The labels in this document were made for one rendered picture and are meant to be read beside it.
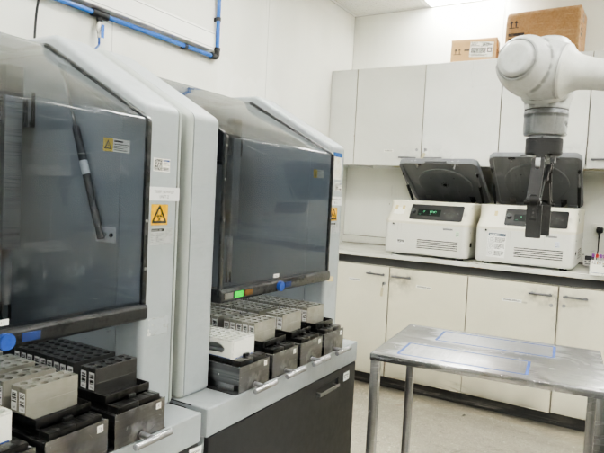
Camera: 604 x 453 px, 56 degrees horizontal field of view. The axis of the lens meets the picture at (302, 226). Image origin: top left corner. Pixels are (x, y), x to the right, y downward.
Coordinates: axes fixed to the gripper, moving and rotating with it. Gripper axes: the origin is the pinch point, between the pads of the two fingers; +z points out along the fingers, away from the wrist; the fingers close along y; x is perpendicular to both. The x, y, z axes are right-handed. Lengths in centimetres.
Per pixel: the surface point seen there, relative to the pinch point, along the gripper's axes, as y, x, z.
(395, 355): 16, 37, 38
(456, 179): 248, 88, -21
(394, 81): 248, 136, -89
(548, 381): 19.7, -2.3, 37.9
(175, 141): -34, 75, -16
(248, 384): -13, 66, 45
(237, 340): -13, 70, 33
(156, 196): -39, 75, -4
